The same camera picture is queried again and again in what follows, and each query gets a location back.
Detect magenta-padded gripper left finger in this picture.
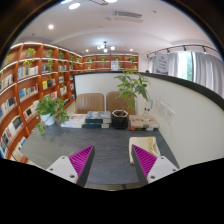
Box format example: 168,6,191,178
45,144,97,187

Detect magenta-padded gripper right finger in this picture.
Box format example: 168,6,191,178
130,143,179,188

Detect cream yellow striped towel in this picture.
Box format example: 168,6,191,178
128,136,162,165

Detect white flat book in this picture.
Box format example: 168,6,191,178
60,122,85,130
62,113,88,127

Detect red and black book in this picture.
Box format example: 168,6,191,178
127,125,155,132

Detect large beige book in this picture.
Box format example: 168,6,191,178
128,114,160,130

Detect large dark blue book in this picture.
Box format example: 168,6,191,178
82,122,111,130
84,110,112,125

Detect leafy plant in white pot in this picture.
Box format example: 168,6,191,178
33,94,70,136

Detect small tree in black pot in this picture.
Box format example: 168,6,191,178
111,65,151,130

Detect tan padded chair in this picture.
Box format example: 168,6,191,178
105,91,137,116
74,92,106,115

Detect orange wooden shelf unit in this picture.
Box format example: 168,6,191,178
0,41,140,165

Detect white standing sign board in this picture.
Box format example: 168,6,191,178
155,53,170,76

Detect multi-bulb ceiling lamp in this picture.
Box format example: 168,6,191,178
96,41,116,54

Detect ceiling air vent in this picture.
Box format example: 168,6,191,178
111,10,144,22

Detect recessed ceiling spotlights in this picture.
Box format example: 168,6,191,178
46,0,120,31

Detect black ceiling track rail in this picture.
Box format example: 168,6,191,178
146,43,218,58

